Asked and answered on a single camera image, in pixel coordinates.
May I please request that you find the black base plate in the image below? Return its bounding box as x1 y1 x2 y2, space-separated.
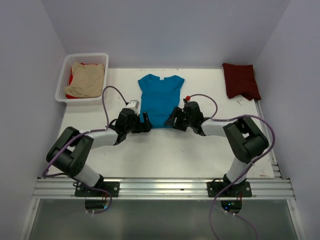
73 180 120 198
206 178 253 198

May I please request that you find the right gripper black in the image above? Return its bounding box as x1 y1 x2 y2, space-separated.
164 106 194 132

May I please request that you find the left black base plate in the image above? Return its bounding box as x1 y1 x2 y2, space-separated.
73 180 120 198

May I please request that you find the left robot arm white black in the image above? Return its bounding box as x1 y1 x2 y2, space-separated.
46 107 153 197

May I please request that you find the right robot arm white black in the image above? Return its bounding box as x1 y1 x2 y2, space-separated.
164 101 269 197

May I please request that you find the blue t shirt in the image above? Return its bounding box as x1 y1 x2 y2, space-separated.
138 74 185 129

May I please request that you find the aluminium mounting rail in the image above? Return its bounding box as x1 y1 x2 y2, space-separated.
31 177 295 200

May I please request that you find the white plastic basket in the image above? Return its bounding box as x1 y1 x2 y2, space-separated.
55 53 109 106

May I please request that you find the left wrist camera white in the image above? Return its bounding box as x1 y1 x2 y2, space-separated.
125 100 140 111

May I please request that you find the red t shirt in basket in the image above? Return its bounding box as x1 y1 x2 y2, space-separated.
63 67 81 99

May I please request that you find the beige t shirt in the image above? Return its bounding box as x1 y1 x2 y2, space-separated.
63 62 105 99

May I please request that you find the folded dark red t shirt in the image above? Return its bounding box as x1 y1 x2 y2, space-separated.
222 63 262 101

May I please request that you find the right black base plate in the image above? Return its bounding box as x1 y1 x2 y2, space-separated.
206 178 253 198

